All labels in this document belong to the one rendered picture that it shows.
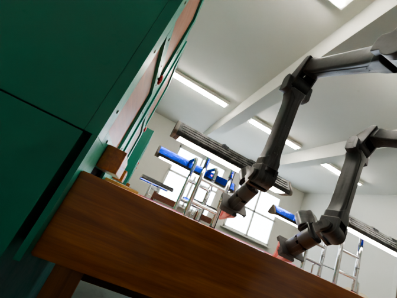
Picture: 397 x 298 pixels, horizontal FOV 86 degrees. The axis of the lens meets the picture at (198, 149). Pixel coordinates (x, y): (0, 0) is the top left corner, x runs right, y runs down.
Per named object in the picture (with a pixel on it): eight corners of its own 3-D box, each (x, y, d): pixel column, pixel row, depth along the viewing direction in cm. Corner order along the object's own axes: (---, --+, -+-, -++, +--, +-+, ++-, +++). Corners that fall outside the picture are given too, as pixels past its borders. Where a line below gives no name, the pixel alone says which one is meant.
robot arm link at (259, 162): (293, 70, 77) (315, 86, 79) (283, 77, 82) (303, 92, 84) (250, 178, 66) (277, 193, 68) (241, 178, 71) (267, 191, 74)
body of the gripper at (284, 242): (275, 236, 79) (289, 227, 75) (296, 246, 82) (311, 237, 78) (278, 253, 74) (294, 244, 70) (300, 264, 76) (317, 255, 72)
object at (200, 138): (292, 196, 98) (296, 181, 100) (172, 132, 86) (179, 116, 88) (280, 196, 106) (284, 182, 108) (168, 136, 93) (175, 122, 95)
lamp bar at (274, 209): (335, 244, 170) (337, 235, 172) (273, 213, 158) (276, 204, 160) (326, 242, 178) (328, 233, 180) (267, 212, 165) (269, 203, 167)
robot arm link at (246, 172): (254, 171, 67) (276, 182, 69) (250, 151, 77) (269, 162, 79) (232, 193, 73) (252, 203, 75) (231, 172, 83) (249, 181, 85)
